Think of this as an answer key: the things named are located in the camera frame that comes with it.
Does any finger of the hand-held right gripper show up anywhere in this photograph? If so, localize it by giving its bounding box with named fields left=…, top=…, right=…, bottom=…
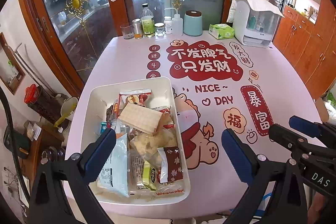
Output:
left=269, top=123, right=311, bottom=157
left=288, top=115, right=336, bottom=141

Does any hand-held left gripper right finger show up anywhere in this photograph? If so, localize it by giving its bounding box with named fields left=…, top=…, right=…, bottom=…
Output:
left=221, top=129, right=308, bottom=224

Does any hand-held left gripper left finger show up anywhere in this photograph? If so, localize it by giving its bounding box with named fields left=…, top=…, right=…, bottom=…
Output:
left=28, top=129, right=117, bottom=224

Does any light blue snack bag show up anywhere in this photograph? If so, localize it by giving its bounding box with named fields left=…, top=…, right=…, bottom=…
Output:
left=97, top=133, right=131, bottom=198

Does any small blue candy packet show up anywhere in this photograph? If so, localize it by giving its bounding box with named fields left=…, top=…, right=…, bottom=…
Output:
left=100, top=121, right=112, bottom=135

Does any orange snack packet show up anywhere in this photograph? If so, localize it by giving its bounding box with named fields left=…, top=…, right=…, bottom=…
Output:
left=106, top=98, right=121, bottom=122

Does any green pastry packet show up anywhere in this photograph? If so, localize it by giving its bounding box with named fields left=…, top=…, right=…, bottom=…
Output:
left=141, top=160, right=158, bottom=192

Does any brown wafer biscuit packet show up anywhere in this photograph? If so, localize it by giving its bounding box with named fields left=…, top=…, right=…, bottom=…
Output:
left=118, top=102, right=164, bottom=135

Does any clear rice cracker packet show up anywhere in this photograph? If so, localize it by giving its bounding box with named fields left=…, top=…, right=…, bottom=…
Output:
left=128, top=128, right=179, bottom=166

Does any white plastic bin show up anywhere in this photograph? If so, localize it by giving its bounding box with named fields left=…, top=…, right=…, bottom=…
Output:
left=80, top=77, right=191, bottom=205

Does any brown white snack packet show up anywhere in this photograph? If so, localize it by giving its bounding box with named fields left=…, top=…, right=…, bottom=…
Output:
left=157, top=146, right=184, bottom=185

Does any red white cookie packet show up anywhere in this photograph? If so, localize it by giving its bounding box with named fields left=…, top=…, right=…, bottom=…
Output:
left=152, top=106, right=174, bottom=127

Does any cardboard box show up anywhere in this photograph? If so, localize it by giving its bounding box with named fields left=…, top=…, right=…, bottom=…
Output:
left=313, top=96, right=336, bottom=123

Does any yellow scoop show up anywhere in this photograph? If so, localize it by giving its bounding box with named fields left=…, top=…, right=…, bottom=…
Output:
left=54, top=113, right=71, bottom=128

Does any wooden side table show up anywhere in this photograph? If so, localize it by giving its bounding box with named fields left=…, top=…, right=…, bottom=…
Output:
left=20, top=121, right=67, bottom=188

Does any cream plastic bucket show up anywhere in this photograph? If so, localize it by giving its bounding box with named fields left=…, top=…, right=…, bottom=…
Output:
left=60, top=94, right=79, bottom=132

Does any wooden cabinet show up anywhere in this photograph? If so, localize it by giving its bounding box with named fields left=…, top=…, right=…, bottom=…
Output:
left=273, top=0, right=336, bottom=99

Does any red lid jar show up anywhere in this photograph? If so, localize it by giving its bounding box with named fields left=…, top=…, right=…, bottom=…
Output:
left=24, top=83, right=62, bottom=124

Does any white countertop dish cabinet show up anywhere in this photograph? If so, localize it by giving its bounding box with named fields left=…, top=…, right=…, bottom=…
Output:
left=227, top=0, right=285, bottom=48

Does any green tissue box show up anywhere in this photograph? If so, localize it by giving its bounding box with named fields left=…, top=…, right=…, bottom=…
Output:
left=208, top=23, right=235, bottom=40

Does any drinking glass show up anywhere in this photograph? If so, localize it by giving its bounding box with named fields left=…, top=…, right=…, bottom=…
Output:
left=120, top=23, right=134, bottom=40

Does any metal can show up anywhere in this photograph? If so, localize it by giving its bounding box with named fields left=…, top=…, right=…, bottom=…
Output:
left=131, top=18, right=144, bottom=39

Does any teal canister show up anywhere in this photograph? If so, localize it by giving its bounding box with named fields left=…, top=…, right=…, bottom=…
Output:
left=183, top=10, right=203, bottom=37

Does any small glass jar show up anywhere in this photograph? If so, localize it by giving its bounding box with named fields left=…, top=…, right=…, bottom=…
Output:
left=154, top=22, right=165, bottom=37

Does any glass bottle green label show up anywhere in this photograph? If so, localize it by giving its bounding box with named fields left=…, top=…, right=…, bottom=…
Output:
left=140, top=3, right=156, bottom=38

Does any white squeeze bottle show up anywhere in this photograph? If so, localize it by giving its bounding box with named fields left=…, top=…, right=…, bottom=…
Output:
left=164, top=7, right=184, bottom=36

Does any white pill bottle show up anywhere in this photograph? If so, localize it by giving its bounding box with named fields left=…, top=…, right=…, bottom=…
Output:
left=164, top=16, right=173, bottom=35

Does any black cable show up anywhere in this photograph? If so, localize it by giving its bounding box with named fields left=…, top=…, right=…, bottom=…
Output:
left=0, top=88, right=30, bottom=214

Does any wooden wall frame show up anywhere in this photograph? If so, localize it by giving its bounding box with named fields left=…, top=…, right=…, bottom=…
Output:
left=0, top=32, right=27, bottom=95

